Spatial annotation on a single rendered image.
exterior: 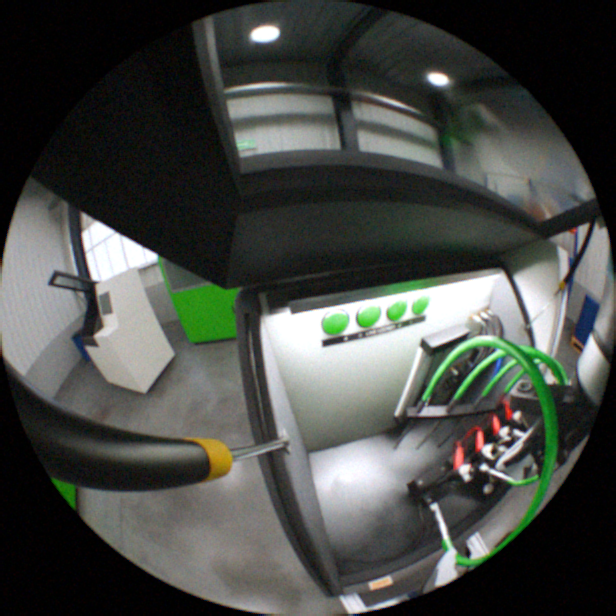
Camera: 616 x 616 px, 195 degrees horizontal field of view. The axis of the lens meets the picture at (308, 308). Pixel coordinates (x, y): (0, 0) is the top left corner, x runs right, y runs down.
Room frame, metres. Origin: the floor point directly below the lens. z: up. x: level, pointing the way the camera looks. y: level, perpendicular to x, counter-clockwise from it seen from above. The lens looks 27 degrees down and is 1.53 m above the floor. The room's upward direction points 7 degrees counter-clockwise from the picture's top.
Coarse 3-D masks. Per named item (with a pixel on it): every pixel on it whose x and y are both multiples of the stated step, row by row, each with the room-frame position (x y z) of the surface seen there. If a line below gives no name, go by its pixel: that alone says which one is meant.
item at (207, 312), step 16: (176, 272) 2.17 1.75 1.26; (176, 288) 2.17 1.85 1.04; (192, 288) 2.19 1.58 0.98; (208, 288) 2.21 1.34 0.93; (176, 304) 2.16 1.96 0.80; (192, 304) 2.18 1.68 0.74; (208, 304) 2.20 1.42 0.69; (224, 304) 2.22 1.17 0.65; (192, 320) 2.17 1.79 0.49; (208, 320) 2.20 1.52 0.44; (224, 320) 2.22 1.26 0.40; (192, 336) 2.16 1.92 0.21; (208, 336) 2.19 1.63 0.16; (224, 336) 2.21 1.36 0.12
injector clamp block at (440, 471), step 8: (472, 440) 0.06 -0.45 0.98; (464, 456) 0.03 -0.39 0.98; (440, 464) 0.05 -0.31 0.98; (448, 464) 0.03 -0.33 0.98; (432, 472) 0.03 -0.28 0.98; (440, 472) 0.02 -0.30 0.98; (472, 472) -0.03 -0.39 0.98; (416, 480) 0.03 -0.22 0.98; (424, 480) 0.02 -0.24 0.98; (432, 480) 0.01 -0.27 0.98; (464, 480) -0.04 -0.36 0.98; (408, 488) 0.02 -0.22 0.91; (416, 488) 0.01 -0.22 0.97; (440, 488) -0.02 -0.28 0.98; (448, 488) -0.04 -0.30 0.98; (424, 496) -0.02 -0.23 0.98; (432, 496) -0.04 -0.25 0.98; (440, 496) -0.05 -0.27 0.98; (416, 504) -0.04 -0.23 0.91; (424, 504) -0.05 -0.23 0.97; (432, 504) -0.06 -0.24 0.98
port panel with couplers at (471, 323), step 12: (480, 300) 0.29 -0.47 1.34; (468, 312) 0.29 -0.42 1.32; (480, 312) 0.29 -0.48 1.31; (492, 312) 0.28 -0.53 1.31; (468, 324) 0.29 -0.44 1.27; (480, 324) 0.30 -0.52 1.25; (468, 336) 0.29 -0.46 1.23; (456, 360) 0.29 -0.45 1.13; (468, 360) 0.29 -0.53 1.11; (456, 372) 0.27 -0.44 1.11
